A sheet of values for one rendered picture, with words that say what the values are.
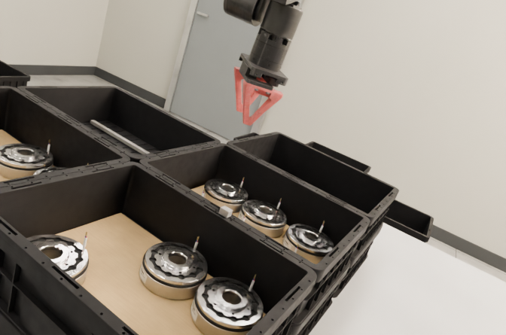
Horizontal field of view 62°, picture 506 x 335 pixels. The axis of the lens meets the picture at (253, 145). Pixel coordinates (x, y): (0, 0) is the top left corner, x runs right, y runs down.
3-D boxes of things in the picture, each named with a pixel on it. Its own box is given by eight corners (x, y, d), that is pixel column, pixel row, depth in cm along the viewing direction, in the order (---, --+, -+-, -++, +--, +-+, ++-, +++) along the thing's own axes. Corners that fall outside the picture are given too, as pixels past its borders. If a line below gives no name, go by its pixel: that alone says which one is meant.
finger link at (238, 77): (227, 116, 72) (245, 64, 68) (220, 102, 78) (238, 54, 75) (262, 126, 74) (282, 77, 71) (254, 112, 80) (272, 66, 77)
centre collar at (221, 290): (252, 303, 62) (254, 299, 62) (233, 318, 58) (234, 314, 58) (228, 284, 65) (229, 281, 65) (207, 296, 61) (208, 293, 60)
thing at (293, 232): (339, 244, 89) (340, 242, 89) (321, 260, 81) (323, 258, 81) (299, 221, 94) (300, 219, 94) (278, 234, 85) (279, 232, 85)
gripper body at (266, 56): (248, 77, 66) (265, 32, 64) (236, 62, 75) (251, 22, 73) (285, 89, 68) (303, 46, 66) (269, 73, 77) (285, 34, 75)
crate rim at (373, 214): (397, 196, 115) (400, 189, 114) (367, 228, 89) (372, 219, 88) (275, 138, 131) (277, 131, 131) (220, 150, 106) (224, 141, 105)
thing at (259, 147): (382, 226, 118) (399, 190, 114) (350, 265, 92) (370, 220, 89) (266, 165, 134) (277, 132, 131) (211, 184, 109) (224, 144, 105)
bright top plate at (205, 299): (274, 309, 63) (275, 306, 63) (235, 341, 55) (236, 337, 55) (225, 272, 68) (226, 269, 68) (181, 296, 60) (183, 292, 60)
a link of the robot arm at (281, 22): (299, 1, 64) (310, 7, 69) (261, -14, 66) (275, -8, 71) (281, 45, 66) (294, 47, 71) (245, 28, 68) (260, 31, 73)
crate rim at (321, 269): (367, 228, 89) (372, 219, 88) (315, 286, 63) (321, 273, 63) (220, 150, 106) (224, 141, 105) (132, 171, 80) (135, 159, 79)
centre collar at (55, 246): (76, 260, 59) (77, 256, 59) (42, 272, 55) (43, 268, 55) (56, 241, 62) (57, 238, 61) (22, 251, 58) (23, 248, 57)
